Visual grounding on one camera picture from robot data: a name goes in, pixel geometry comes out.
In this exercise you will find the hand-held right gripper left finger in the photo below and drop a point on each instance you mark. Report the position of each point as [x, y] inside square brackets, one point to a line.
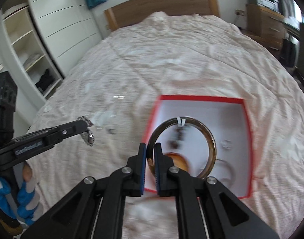
[142, 169]

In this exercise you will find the white printer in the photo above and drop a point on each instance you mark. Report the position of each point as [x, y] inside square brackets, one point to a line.
[262, 0]

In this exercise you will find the red cardboard box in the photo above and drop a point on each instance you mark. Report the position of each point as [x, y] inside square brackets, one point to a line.
[216, 114]

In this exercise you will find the wall outlet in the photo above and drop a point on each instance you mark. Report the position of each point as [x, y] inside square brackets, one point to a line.
[240, 12]

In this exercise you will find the large silver bangle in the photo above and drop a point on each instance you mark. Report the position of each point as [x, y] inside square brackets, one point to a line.
[230, 169]

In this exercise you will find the wooden dresser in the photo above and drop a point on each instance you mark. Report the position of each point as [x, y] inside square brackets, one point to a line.
[264, 27]

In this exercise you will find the white wardrobe door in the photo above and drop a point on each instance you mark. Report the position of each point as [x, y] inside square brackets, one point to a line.
[64, 22]

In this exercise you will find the white folded cloth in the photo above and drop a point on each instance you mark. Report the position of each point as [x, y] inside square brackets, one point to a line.
[31, 60]

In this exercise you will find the dark brown bangle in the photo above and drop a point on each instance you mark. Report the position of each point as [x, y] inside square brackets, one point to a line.
[212, 143]

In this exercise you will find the black bag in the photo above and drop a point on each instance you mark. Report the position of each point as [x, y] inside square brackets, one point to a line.
[288, 53]

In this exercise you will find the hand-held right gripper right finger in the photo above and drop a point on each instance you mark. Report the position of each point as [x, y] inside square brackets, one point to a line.
[158, 169]

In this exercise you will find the black and white bead earrings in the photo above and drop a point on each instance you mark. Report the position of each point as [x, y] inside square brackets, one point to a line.
[179, 130]

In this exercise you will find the amber bangle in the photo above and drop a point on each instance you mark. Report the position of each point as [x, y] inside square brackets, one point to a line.
[179, 158]

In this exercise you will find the person's left hand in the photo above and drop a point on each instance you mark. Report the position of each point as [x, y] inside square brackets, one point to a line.
[25, 196]

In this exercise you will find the wooden headboard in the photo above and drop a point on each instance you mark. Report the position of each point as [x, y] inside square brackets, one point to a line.
[161, 5]

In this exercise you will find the black folded clothing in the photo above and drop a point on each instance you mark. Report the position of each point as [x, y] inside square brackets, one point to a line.
[45, 79]

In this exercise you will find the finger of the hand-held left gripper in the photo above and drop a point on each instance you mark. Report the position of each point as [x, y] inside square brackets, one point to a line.
[67, 132]
[42, 130]

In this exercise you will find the white open shelf unit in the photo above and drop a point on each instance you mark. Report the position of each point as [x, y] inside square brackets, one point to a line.
[20, 42]

